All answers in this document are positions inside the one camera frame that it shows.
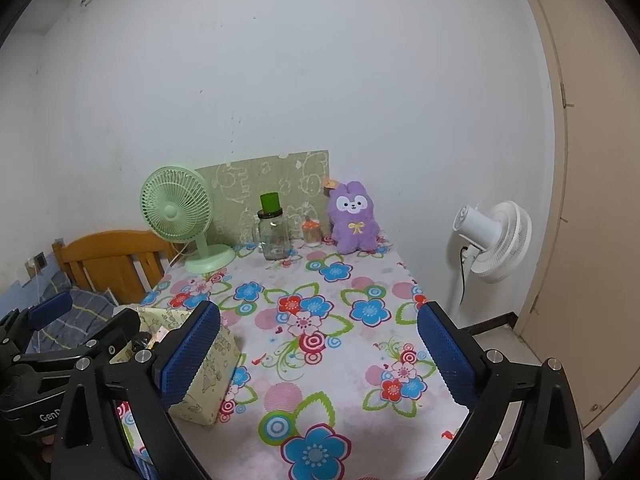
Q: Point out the wall socket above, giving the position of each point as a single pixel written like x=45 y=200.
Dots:
x=38 y=260

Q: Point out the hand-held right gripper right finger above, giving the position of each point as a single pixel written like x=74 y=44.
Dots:
x=447 y=360

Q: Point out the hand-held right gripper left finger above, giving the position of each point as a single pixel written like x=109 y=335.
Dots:
x=187 y=355

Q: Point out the beige door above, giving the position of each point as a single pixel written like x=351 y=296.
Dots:
x=600 y=185

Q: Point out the green desk fan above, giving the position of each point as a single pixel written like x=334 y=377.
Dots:
x=172 y=210

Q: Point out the floral tablecloth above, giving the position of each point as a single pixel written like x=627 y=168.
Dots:
x=325 y=360

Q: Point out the purple plush bunny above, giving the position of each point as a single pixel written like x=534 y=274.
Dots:
x=352 y=225

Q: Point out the glass jar with green cap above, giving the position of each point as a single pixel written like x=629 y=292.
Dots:
x=272 y=235

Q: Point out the green patterned board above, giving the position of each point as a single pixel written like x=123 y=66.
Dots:
x=270 y=170

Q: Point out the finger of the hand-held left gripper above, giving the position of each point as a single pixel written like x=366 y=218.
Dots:
x=117 y=330
x=50 y=307

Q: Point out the small cotton swab jar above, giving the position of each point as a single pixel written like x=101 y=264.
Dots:
x=311 y=232

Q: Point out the wooden bed headboard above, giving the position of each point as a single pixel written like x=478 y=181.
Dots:
x=110 y=255

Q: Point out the grey plaid blanket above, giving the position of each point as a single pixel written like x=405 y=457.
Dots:
x=85 y=305

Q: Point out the person's left hand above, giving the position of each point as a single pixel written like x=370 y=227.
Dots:
x=47 y=447

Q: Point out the yellow patterned gift box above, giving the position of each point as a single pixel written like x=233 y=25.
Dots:
x=215 y=375

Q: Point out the white standing fan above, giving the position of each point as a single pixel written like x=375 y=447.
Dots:
x=500 y=240

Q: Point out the orange plush tag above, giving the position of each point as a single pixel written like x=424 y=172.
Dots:
x=330 y=183

